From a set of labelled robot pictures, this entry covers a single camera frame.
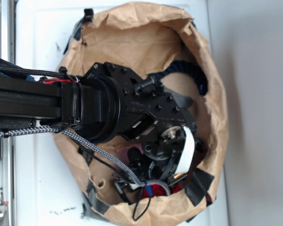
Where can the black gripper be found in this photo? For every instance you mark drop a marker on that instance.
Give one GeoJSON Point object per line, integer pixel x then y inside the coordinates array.
{"type": "Point", "coordinates": [169, 159]}

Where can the red paper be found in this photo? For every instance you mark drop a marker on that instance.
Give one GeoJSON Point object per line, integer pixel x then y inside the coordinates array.
{"type": "Point", "coordinates": [157, 190]}

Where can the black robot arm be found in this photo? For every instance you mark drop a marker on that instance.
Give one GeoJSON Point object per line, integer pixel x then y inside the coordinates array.
{"type": "Point", "coordinates": [134, 126]}

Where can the grey plush mouse toy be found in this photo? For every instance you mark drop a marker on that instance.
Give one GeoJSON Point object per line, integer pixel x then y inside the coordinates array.
{"type": "Point", "coordinates": [181, 100]}

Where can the brown paper bag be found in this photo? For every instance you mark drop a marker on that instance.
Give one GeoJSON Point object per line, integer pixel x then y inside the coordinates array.
{"type": "Point", "coordinates": [148, 38]}

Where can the aluminium frame rail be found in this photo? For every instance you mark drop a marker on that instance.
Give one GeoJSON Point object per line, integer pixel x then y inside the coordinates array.
{"type": "Point", "coordinates": [7, 184]}

